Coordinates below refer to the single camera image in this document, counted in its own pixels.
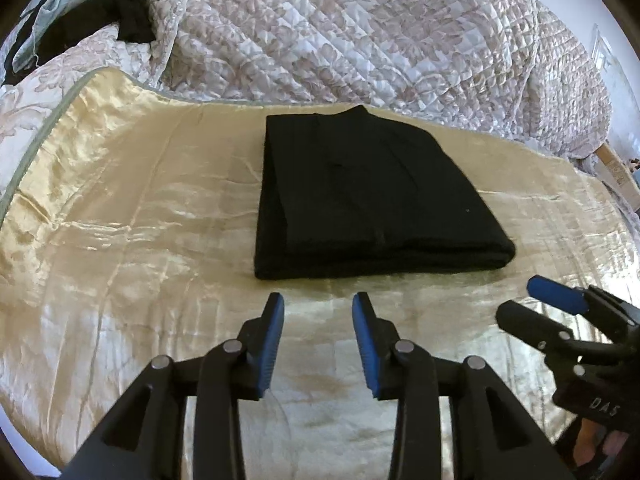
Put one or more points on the cream satin blanket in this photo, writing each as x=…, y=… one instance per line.
x=125, y=235

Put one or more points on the person's right hand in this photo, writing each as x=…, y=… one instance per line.
x=597, y=445

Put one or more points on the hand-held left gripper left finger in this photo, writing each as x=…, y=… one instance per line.
x=272, y=340

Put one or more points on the cardboard box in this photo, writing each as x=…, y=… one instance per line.
x=617, y=175

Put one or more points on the black cloth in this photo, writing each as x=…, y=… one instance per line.
x=135, y=15

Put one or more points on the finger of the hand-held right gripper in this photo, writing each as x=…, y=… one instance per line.
x=530, y=322
x=555, y=292

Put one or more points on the quilted floral bedspread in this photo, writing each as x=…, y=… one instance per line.
x=350, y=35

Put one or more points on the light green cloth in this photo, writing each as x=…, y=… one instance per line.
x=55, y=15

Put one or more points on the black pants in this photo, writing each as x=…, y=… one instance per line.
x=375, y=200

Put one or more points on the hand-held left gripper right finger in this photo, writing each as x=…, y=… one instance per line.
x=362, y=340

